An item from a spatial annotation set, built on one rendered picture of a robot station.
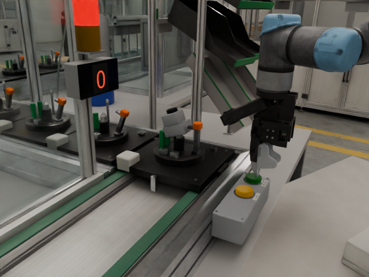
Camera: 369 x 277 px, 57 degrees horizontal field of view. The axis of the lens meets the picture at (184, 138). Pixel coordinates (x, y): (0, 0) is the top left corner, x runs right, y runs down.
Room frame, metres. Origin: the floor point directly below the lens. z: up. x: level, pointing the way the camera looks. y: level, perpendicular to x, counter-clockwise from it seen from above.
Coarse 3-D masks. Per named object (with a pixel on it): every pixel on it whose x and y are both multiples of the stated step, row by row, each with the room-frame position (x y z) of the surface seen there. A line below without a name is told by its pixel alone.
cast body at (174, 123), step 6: (174, 108) 0.84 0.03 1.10; (168, 114) 0.83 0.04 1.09; (174, 114) 0.82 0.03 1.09; (180, 114) 0.84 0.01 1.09; (162, 120) 0.84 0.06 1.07; (168, 120) 0.83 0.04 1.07; (174, 120) 0.82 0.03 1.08; (180, 120) 0.83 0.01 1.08; (186, 120) 0.84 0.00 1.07; (168, 126) 0.83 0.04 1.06; (174, 126) 0.82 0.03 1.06; (180, 126) 0.82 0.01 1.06; (186, 126) 0.83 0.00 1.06; (168, 132) 0.83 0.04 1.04; (174, 132) 0.83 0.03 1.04; (180, 132) 0.82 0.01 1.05; (186, 132) 0.82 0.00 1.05
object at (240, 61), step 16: (176, 0) 1.12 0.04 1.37; (192, 0) 1.20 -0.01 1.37; (176, 16) 1.12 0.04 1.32; (192, 16) 1.08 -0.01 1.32; (208, 16) 1.20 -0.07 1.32; (224, 16) 1.17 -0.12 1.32; (192, 32) 1.08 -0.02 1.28; (208, 32) 1.05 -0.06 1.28; (224, 32) 1.16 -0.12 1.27; (208, 48) 1.05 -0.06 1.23; (224, 48) 1.11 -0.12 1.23; (240, 48) 1.12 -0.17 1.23; (240, 64) 1.02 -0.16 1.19
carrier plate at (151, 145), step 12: (156, 144) 0.92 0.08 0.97; (204, 144) 0.93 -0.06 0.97; (144, 156) 0.83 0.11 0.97; (204, 156) 0.85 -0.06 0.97; (216, 156) 0.85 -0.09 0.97; (228, 156) 0.85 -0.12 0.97; (132, 168) 0.77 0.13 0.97; (144, 168) 0.76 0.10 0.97; (156, 168) 0.76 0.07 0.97; (168, 168) 0.77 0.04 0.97; (180, 168) 0.77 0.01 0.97; (192, 168) 0.77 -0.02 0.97; (204, 168) 0.77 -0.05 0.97; (216, 168) 0.77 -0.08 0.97; (168, 180) 0.72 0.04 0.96; (180, 180) 0.71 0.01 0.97; (192, 180) 0.71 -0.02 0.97; (204, 180) 0.71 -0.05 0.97
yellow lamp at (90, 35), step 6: (78, 30) 0.71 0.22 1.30; (84, 30) 0.70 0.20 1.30; (90, 30) 0.71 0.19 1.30; (96, 30) 0.72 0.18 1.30; (78, 36) 0.71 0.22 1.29; (84, 36) 0.70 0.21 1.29; (90, 36) 0.71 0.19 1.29; (96, 36) 0.71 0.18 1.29; (78, 42) 0.71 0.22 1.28; (84, 42) 0.70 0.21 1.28; (90, 42) 0.70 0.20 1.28; (96, 42) 0.71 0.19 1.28; (78, 48) 0.71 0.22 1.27; (84, 48) 0.70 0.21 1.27; (90, 48) 0.70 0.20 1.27; (96, 48) 0.71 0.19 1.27
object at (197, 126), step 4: (196, 124) 0.81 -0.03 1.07; (200, 124) 0.81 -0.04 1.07; (188, 128) 0.82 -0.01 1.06; (192, 128) 0.82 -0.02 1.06; (196, 128) 0.81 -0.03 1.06; (200, 128) 0.81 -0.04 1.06; (196, 132) 0.81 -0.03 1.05; (196, 136) 0.81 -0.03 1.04; (196, 140) 0.81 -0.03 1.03; (196, 144) 0.81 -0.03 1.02; (196, 148) 0.81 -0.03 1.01
